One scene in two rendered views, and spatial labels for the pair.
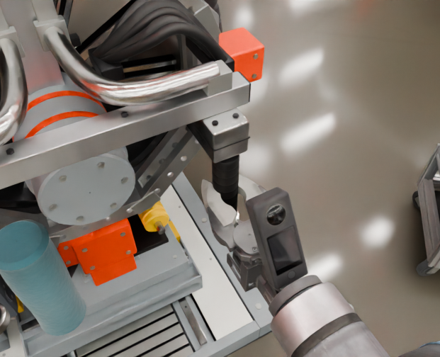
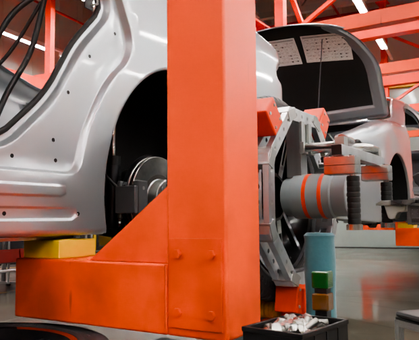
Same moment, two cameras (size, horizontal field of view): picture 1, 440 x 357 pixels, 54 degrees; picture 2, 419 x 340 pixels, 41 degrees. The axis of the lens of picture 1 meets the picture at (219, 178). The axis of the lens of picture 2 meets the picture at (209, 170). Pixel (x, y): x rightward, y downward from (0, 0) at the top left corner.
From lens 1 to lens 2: 1.73 m
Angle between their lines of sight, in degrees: 60
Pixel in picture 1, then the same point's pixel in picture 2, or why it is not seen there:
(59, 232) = (299, 273)
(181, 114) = (376, 158)
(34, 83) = (302, 170)
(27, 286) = (332, 254)
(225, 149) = (389, 174)
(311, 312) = not seen: outside the picture
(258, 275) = not seen: outside the picture
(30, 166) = (360, 154)
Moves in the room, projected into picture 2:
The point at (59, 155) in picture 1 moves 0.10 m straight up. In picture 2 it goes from (363, 154) to (362, 121)
